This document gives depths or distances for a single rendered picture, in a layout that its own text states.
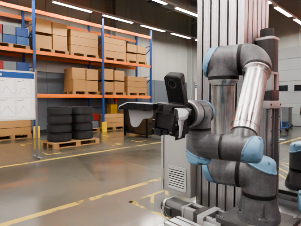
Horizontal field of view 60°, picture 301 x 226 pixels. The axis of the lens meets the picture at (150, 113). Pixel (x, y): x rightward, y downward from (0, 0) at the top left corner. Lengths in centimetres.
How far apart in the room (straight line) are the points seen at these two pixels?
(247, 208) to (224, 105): 38
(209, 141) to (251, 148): 12
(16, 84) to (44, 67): 525
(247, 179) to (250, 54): 44
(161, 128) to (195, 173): 76
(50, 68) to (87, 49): 169
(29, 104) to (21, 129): 361
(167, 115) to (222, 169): 47
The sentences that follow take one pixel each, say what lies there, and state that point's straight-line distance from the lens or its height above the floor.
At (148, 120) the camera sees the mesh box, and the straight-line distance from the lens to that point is 875.
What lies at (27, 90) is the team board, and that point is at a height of 148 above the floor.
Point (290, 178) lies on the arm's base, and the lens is 151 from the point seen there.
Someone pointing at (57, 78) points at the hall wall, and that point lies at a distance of 1142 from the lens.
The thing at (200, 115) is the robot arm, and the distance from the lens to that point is 73.
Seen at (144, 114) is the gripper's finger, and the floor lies 122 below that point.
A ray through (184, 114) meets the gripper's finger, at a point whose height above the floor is 122.
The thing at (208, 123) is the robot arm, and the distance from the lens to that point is 79.
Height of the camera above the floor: 125
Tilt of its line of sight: 3 degrees down
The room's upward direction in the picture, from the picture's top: straight up
